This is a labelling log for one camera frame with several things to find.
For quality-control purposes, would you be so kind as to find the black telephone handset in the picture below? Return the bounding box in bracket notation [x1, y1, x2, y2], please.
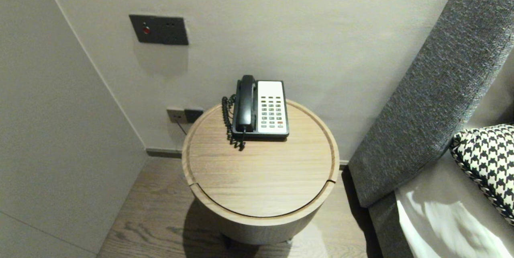
[236, 75, 257, 133]

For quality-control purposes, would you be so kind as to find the black and white desk telephone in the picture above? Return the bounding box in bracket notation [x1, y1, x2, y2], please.
[232, 80, 290, 142]

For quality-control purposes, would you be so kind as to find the round wooden bedside table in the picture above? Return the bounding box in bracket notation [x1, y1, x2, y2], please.
[182, 98, 340, 246]

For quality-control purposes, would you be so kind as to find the grey upholstered bed headboard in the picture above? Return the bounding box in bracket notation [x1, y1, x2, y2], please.
[349, 0, 514, 258]

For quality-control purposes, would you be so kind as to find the white bed sheet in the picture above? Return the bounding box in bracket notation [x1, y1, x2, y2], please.
[396, 152, 514, 258]

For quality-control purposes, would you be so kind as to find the black white houndstooth pillow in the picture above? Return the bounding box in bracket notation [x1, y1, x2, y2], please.
[450, 125, 514, 226]

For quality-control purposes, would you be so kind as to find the black coiled telephone cord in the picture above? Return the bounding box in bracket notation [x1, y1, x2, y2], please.
[222, 95, 246, 152]

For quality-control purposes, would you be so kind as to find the dark grey wall socket plate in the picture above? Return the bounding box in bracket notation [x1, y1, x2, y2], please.
[185, 108, 204, 123]

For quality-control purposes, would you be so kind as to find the beige wall socket plate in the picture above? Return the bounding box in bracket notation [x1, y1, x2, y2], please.
[167, 107, 188, 124]

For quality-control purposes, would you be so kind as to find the dark wall switch panel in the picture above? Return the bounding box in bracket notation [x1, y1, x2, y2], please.
[129, 14, 189, 46]

